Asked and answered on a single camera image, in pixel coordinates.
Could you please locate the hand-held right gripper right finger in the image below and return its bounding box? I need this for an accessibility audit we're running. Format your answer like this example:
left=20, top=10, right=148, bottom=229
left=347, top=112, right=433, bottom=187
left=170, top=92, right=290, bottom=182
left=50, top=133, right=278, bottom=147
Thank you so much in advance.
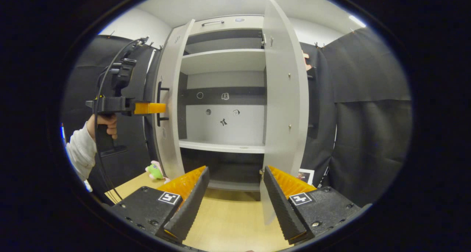
left=262, top=166, right=363, bottom=244

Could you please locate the black backdrop cloth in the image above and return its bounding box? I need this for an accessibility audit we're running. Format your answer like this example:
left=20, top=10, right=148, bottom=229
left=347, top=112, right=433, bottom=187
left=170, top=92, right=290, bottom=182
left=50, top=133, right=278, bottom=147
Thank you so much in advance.
left=323, top=27, right=413, bottom=208
left=61, top=35, right=157, bottom=203
left=300, top=42, right=337, bottom=188

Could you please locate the white bordered photo card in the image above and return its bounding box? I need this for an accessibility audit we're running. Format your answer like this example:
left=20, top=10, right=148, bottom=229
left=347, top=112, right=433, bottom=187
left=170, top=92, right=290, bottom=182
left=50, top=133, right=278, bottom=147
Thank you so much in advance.
left=297, top=168, right=315, bottom=185

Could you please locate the white cabinet shelf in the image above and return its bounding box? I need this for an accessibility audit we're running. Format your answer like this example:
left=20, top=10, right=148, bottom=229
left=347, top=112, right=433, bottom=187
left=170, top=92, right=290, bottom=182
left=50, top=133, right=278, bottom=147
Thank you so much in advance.
left=179, top=139, right=265, bottom=154
left=180, top=49, right=266, bottom=75

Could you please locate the small pink green plush toy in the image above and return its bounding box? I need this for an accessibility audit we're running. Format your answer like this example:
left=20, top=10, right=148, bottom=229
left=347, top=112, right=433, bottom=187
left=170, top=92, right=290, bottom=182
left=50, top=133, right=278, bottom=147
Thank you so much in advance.
left=145, top=160, right=170, bottom=184

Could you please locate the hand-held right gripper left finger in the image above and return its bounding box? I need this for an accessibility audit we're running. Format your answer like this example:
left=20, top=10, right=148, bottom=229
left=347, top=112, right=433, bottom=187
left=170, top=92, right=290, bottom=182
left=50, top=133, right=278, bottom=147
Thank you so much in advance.
left=109, top=166, right=210, bottom=244

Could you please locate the shoe cabinet door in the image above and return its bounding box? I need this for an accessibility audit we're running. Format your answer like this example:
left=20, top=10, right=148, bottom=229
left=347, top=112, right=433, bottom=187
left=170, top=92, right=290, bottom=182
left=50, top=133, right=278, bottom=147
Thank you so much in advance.
left=153, top=19, right=195, bottom=180
left=259, top=0, right=309, bottom=225

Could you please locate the double-door shoe cabinet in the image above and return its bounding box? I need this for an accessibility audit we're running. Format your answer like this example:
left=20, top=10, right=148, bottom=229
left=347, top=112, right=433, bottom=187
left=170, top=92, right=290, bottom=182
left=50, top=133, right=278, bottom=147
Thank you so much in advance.
left=177, top=15, right=267, bottom=201

